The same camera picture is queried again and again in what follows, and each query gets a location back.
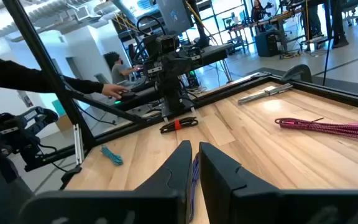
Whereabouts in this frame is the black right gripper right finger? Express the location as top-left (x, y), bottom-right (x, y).
top-left (198, 141), bottom-right (358, 224)

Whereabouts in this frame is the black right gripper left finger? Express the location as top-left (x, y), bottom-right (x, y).
top-left (19, 139), bottom-right (194, 224)

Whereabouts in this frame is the purple blue braided cable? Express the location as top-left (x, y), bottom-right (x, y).
top-left (188, 152), bottom-right (201, 223)

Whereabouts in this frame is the teal braided cable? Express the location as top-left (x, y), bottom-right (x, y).
top-left (100, 145), bottom-right (124, 166)

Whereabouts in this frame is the black cable with red strap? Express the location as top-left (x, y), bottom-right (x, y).
top-left (159, 116), bottom-right (199, 134)

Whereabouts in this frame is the silver grey cable bundle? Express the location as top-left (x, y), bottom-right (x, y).
top-left (237, 82), bottom-right (294, 106)

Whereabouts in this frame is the red braided cable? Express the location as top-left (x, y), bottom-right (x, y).
top-left (274, 117), bottom-right (358, 140)

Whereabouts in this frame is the person's forearm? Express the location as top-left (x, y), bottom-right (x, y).
top-left (0, 48), bottom-right (104, 94)

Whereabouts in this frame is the black device with status light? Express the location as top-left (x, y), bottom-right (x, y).
top-left (113, 83), bottom-right (164, 111)

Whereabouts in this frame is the black computer with green light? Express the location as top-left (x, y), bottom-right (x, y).
top-left (186, 70), bottom-right (200, 88)

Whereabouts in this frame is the person's hand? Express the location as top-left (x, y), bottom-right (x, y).
top-left (101, 83), bottom-right (129, 100)

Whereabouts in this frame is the cardboard box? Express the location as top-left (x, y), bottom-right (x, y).
top-left (55, 114), bottom-right (74, 132)

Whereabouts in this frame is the seated person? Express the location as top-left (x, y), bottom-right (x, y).
top-left (103, 51), bottom-right (144, 85)

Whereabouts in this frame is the grey office chair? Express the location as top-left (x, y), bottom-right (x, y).
top-left (93, 73), bottom-right (111, 85)

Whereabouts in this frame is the black work desk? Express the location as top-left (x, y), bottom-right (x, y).
top-left (178, 42), bottom-right (234, 83)

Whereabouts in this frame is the dark computer tower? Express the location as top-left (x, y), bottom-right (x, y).
top-left (255, 30), bottom-right (281, 58)

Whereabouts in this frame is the thin black pole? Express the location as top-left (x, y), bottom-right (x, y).
top-left (321, 0), bottom-right (334, 86)

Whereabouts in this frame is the person at distant desk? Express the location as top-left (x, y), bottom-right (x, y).
top-left (250, 0), bottom-right (273, 22)

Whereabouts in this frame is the standing person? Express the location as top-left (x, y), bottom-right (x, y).
top-left (303, 0), bottom-right (326, 40)
top-left (329, 0), bottom-right (350, 49)

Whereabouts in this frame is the office chair on castors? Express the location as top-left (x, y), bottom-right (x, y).
top-left (342, 0), bottom-right (358, 27)

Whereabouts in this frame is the silver aluminium bracket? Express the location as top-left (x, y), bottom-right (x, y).
top-left (73, 123), bottom-right (85, 166)

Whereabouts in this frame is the black diagonal frame brace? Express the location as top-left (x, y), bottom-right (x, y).
top-left (62, 90), bottom-right (149, 125)

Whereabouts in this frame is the yellow coiled floor cable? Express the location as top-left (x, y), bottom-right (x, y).
top-left (280, 51), bottom-right (301, 60)

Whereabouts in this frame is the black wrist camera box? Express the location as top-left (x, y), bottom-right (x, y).
top-left (154, 34), bottom-right (180, 54)

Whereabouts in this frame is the black frame post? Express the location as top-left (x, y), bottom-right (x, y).
top-left (1, 0), bottom-right (98, 150)

